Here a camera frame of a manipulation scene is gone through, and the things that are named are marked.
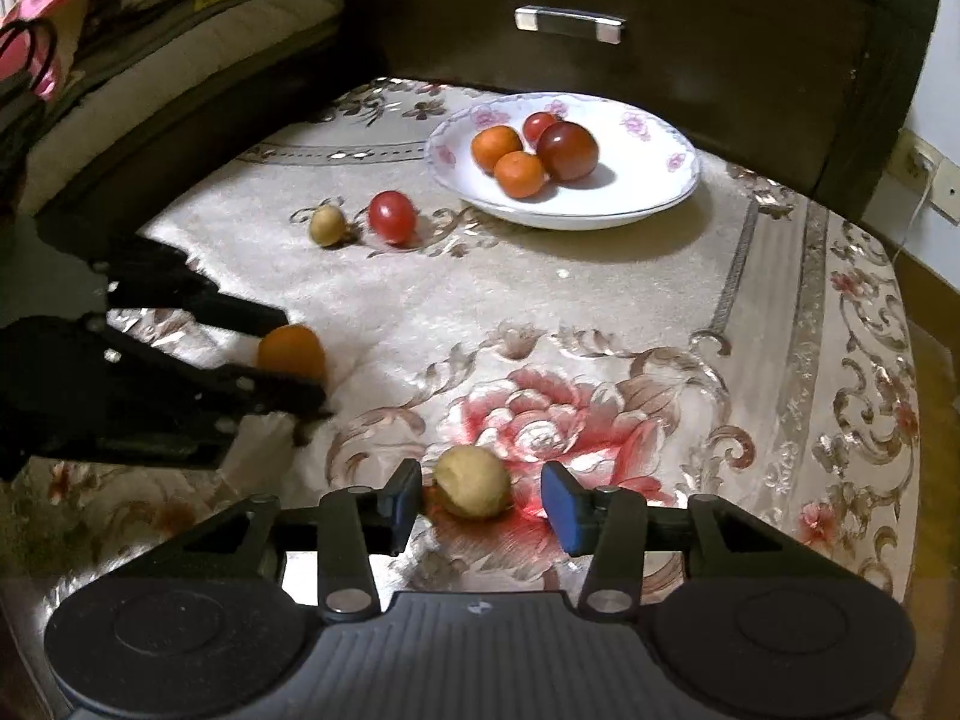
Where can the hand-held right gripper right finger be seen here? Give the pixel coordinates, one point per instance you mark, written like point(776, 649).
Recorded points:
point(562, 504)

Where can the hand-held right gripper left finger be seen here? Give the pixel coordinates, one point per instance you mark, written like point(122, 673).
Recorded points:
point(406, 499)

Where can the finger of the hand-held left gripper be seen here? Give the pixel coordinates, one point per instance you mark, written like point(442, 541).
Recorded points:
point(247, 386)
point(225, 311)

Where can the orange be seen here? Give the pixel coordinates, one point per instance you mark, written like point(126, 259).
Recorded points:
point(520, 174)
point(295, 352)
point(495, 147)

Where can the large tan round fruit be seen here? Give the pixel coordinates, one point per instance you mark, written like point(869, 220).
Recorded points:
point(474, 481)

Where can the white floral plate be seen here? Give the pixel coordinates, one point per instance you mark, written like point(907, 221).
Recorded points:
point(600, 195)

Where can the small tan round fruit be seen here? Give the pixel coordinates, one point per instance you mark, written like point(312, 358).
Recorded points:
point(328, 226)

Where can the beige floral rug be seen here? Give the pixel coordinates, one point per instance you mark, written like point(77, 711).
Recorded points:
point(600, 330)

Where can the oval red tomato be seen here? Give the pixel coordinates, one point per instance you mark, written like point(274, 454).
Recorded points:
point(391, 217)

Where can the bed mattress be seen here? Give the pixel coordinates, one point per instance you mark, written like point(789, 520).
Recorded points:
point(180, 37)

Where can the large dark red tomato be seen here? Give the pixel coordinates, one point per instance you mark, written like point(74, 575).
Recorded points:
point(568, 151)

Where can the small red tomato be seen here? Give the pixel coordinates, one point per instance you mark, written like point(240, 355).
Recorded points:
point(537, 124)

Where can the dark wooden nightstand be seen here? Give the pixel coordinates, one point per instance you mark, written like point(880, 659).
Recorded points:
point(675, 22)

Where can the wall socket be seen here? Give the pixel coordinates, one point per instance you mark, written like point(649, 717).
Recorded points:
point(916, 162)

